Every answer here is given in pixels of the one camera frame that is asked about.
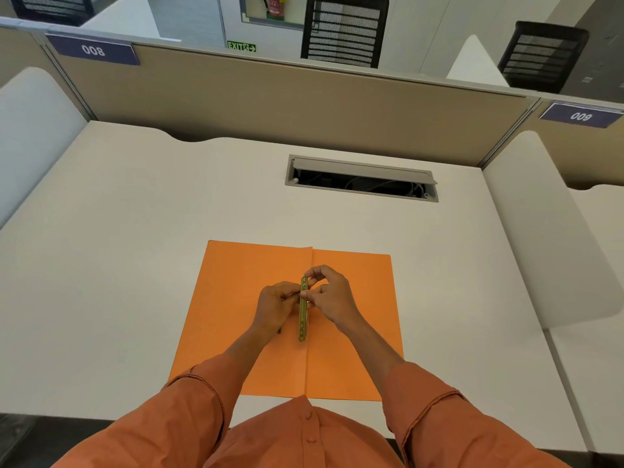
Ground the white side divider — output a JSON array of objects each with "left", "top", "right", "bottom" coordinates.
[
  {"left": 0, "top": 67, "right": 89, "bottom": 230},
  {"left": 482, "top": 130, "right": 624, "bottom": 330},
  {"left": 446, "top": 35, "right": 511, "bottom": 88},
  {"left": 80, "top": 0, "right": 181, "bottom": 43}
]

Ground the person's right hand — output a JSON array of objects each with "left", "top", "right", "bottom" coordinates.
[{"left": 300, "top": 264, "right": 364, "bottom": 333}]

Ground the orange shirt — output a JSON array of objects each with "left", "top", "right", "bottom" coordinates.
[{"left": 51, "top": 353, "right": 571, "bottom": 468}]

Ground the grey desk cable hatch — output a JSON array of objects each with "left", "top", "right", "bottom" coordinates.
[{"left": 285, "top": 154, "right": 439, "bottom": 202}]

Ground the blue number sign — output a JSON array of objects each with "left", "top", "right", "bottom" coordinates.
[
  {"left": 539, "top": 101, "right": 624, "bottom": 129},
  {"left": 46, "top": 33, "right": 141, "bottom": 67}
]

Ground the beige desk partition panel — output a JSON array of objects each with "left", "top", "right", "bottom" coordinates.
[
  {"left": 480, "top": 98, "right": 624, "bottom": 190},
  {"left": 0, "top": 21, "right": 96, "bottom": 121},
  {"left": 43, "top": 35, "right": 541, "bottom": 167}
]

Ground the white cable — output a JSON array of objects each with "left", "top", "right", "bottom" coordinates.
[{"left": 341, "top": 176, "right": 426, "bottom": 196}]

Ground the person's left hand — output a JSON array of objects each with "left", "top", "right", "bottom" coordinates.
[{"left": 251, "top": 281, "right": 303, "bottom": 337}]

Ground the black mesh office chair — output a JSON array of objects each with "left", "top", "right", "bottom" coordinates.
[
  {"left": 300, "top": 0, "right": 390, "bottom": 70},
  {"left": 7, "top": 0, "right": 96, "bottom": 28},
  {"left": 497, "top": 20, "right": 590, "bottom": 95}
]

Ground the person's left forearm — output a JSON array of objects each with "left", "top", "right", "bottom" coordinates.
[{"left": 222, "top": 325, "right": 282, "bottom": 397}]

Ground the green ruler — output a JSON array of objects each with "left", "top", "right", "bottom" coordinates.
[{"left": 298, "top": 275, "right": 309, "bottom": 343}]

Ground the orange paper sheet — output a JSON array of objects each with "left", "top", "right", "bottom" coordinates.
[{"left": 168, "top": 240, "right": 404, "bottom": 401}]

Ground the fire extinguisher wall cabinet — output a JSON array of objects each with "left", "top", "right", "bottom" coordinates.
[{"left": 238, "top": 0, "right": 319, "bottom": 31}]

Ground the person's right forearm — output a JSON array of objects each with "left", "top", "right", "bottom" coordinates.
[{"left": 336, "top": 314, "right": 408, "bottom": 400}]

